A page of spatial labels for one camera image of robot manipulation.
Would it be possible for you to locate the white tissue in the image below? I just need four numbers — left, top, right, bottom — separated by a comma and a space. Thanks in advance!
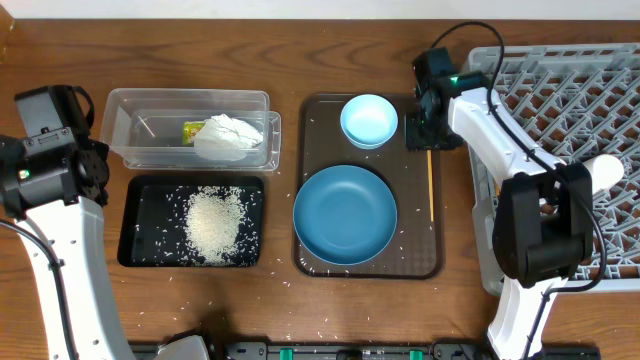
193, 114, 264, 161

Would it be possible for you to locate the clear plastic bin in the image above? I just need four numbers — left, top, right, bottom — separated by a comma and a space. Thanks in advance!
100, 88, 281, 171

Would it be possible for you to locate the brown serving tray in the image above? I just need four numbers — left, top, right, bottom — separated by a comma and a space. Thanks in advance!
293, 94, 444, 280

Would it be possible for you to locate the white rice pile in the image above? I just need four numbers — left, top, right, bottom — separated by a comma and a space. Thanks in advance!
144, 185, 261, 266

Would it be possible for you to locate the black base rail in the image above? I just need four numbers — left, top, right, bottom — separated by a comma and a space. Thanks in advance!
130, 335, 602, 360

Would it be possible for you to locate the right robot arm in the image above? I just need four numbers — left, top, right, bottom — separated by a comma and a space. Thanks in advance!
404, 48, 594, 359

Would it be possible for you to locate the green yellow snack wrapper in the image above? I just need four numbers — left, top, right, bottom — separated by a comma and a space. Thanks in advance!
182, 121, 206, 145

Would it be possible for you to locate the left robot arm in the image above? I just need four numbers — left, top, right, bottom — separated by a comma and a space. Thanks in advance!
1, 128, 134, 359

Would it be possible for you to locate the black plastic tray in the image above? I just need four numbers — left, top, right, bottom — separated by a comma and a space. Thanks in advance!
117, 175, 265, 267

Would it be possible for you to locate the light blue bowl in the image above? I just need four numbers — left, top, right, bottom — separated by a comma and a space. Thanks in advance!
340, 94, 399, 150

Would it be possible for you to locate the small white cup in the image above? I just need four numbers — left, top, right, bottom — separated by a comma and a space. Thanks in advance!
583, 154, 624, 195

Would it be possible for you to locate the grey dishwasher rack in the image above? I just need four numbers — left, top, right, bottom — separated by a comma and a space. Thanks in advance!
463, 43, 639, 292

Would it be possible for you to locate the dark blue plate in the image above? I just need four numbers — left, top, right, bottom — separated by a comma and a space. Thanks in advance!
292, 165, 398, 266

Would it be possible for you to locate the wooden chopstick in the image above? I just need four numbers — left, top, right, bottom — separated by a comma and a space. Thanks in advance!
493, 179, 501, 197
426, 150, 435, 223

